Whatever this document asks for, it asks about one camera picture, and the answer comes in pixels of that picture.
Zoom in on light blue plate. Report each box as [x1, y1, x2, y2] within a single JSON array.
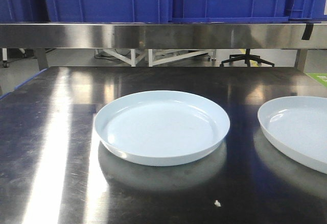
[[258, 96, 326, 173], [94, 90, 230, 166]]

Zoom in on black office chair base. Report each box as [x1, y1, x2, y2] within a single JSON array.
[[220, 48, 275, 67]]

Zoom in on blue plastic bin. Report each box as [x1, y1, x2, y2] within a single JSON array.
[[1, 0, 49, 23], [285, 0, 326, 21], [172, 0, 289, 22], [45, 0, 172, 23]]

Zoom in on black tape strip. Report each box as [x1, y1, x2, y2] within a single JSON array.
[[301, 23, 314, 40]]

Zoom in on blue plastic bin far right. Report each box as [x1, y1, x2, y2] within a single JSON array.
[[285, 0, 326, 21]]

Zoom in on blue plastic bin far left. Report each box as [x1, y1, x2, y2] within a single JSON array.
[[1, 0, 49, 23]]

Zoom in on white metal frame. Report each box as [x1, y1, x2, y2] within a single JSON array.
[[94, 48, 218, 67]]

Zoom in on stainless steel shelf rail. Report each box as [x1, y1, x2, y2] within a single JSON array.
[[1, 22, 326, 49]]

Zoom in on steel shelf post left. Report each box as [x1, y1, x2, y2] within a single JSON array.
[[34, 48, 49, 71]]

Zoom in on steel shelf post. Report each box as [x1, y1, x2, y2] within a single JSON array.
[[34, 48, 49, 71], [294, 49, 308, 72]]

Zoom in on steel shelf post right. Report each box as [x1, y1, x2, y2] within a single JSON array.
[[294, 49, 308, 72]]

